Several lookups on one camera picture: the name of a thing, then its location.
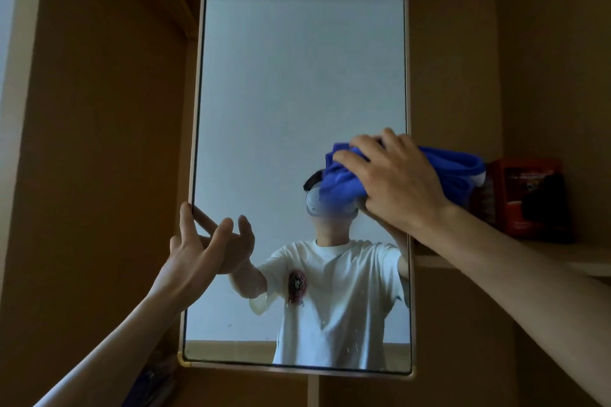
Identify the person's left hand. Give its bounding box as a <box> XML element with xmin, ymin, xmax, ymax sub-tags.
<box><xmin>148</xmin><ymin>202</ymin><xmax>235</xmax><ymax>313</ymax></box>

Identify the person's right hand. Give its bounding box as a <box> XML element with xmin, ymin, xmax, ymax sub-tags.
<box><xmin>332</xmin><ymin>128</ymin><xmax>453</xmax><ymax>237</ymax></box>

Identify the blue cleaning cloth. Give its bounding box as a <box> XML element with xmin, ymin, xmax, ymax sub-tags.
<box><xmin>319</xmin><ymin>142</ymin><xmax>488</xmax><ymax>212</ymax></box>

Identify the person's left forearm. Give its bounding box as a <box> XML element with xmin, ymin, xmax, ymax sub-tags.
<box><xmin>34</xmin><ymin>293</ymin><xmax>186</xmax><ymax>407</ymax></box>

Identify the person's right forearm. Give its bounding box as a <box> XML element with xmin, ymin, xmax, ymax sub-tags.
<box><xmin>414</xmin><ymin>204</ymin><xmax>611</xmax><ymax>407</ymax></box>

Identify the tall framed mirror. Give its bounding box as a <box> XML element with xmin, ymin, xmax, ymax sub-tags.
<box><xmin>178</xmin><ymin>0</ymin><xmax>417</xmax><ymax>381</ymax></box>

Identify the red box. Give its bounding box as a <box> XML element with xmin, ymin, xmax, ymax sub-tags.
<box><xmin>470</xmin><ymin>158</ymin><xmax>574</xmax><ymax>244</ymax></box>

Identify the wooden wardrobe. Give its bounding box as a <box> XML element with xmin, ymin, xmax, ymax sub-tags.
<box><xmin>0</xmin><ymin>0</ymin><xmax>611</xmax><ymax>407</ymax></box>

